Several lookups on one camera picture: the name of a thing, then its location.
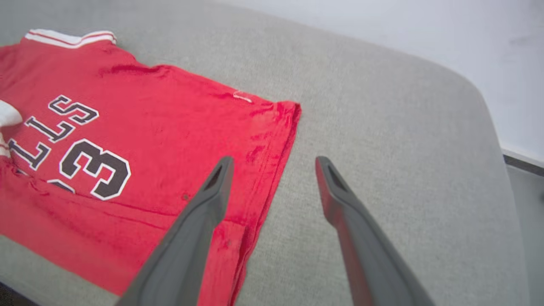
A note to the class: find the grey fabric sofa seat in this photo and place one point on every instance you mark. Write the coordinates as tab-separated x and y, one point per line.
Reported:
382	106

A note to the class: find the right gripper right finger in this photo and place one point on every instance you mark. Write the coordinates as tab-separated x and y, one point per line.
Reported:
374	272

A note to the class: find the red white basketball jersey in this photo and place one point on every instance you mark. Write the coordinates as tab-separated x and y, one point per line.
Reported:
148	106

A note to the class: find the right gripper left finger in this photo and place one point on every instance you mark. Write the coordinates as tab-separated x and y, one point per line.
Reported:
178	263

